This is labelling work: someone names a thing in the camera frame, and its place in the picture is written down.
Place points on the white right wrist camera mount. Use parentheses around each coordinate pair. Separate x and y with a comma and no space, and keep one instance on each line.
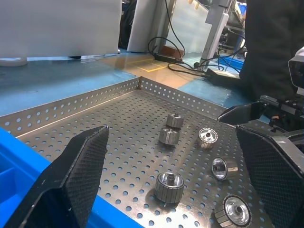
(301,53)

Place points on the perforated metal tray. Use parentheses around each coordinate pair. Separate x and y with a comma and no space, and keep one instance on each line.
(133,118)

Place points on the large white foam panel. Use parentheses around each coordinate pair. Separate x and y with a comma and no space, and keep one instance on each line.
(59,23)

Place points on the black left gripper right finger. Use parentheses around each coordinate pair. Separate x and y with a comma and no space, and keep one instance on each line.
(273,180)

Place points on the white panel foot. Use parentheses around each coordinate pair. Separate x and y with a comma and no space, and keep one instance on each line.
(12,62)

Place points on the blue plastic bin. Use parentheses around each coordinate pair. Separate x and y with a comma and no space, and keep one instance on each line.
(14,161)

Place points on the grey metal stand post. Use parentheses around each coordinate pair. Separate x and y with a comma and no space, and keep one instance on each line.
(213,35)

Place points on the black power strip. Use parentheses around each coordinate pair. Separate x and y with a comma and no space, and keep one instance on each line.
(168,58)

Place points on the narrow white foam panel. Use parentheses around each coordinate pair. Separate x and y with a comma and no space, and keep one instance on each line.
(145,23)

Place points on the bystander in black clothing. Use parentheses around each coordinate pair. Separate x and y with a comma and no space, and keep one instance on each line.
(268,35)

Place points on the black power adapter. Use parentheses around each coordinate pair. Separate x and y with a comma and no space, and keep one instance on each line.
(221,73)

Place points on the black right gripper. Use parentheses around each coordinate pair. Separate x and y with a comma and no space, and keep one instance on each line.
(289,111)

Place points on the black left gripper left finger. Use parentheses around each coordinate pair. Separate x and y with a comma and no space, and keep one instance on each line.
(71,180)

